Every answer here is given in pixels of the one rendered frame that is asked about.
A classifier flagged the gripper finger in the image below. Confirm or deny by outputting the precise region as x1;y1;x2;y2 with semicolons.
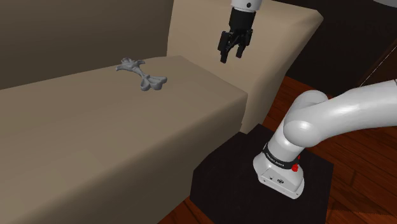
217;30;239;64
235;28;254;59

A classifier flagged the grey bone-shaped object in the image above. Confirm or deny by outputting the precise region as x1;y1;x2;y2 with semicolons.
115;57;168;92

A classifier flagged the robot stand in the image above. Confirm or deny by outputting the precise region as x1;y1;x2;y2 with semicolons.
189;123;335;224

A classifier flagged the beige sofa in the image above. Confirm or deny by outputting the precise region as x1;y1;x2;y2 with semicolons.
0;0;324;224

